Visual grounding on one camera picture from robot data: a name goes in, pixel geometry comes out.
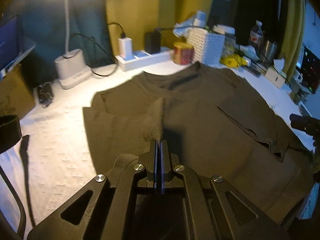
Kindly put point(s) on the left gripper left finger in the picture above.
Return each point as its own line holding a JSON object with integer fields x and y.
{"x": 104, "y": 207}

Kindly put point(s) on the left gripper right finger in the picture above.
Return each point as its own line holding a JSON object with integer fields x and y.
{"x": 212, "y": 207}

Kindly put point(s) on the brown t-shirt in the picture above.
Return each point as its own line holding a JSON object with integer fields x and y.
{"x": 216, "y": 123}

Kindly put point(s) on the white mug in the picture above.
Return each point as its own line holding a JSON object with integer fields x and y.
{"x": 297, "y": 76}

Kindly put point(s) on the computer monitor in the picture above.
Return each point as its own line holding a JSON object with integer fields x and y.
{"x": 308, "y": 64}

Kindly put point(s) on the tissue box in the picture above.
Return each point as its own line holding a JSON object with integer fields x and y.
{"x": 275, "y": 73}

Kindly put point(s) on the black smartphone on table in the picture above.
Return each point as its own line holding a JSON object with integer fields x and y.
{"x": 252, "y": 70}

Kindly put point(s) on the steel thermos mug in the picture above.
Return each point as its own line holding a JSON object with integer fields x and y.
{"x": 266, "y": 51}

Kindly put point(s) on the yellow snack bag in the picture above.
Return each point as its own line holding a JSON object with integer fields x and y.
{"x": 235, "y": 61}

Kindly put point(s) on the plastic water bottle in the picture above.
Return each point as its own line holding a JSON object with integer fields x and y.
{"x": 256, "y": 34}

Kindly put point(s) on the black shoehorn strip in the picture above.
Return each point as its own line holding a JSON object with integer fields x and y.
{"x": 25, "y": 162}

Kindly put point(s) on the yellow curtain right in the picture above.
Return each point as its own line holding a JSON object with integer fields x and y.
{"x": 293, "y": 36}

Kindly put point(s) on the yellow curtain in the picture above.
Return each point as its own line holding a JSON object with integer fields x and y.
{"x": 138, "y": 17}
{"x": 293, "y": 36}

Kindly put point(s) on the glass jar white lid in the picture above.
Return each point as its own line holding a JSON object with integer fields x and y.
{"x": 230, "y": 39}

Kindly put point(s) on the white garment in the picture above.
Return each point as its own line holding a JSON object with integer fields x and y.
{"x": 13, "y": 168}

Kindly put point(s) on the white perforated basket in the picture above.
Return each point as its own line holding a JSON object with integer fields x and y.
{"x": 207, "y": 46}

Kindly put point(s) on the white desk lamp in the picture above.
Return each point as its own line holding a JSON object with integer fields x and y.
{"x": 71, "y": 67}

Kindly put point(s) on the red tin can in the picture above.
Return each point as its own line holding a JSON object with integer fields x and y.
{"x": 183, "y": 53}

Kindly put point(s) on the cardboard box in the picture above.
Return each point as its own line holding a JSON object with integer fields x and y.
{"x": 16, "y": 97}

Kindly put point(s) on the white power strip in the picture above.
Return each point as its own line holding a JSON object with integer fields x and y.
{"x": 141, "y": 59}

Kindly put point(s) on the white phone charger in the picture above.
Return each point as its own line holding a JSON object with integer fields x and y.
{"x": 125, "y": 47}

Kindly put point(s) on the black power adapter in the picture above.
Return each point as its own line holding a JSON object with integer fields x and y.
{"x": 152, "y": 42}

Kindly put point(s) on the tablet with purple screen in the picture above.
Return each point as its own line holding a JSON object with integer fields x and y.
{"x": 15, "y": 46}

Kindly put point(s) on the yellow curtain left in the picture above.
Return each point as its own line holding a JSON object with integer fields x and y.
{"x": 138, "y": 17}

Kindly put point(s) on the teal curtain left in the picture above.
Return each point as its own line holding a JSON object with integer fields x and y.
{"x": 44, "y": 22}

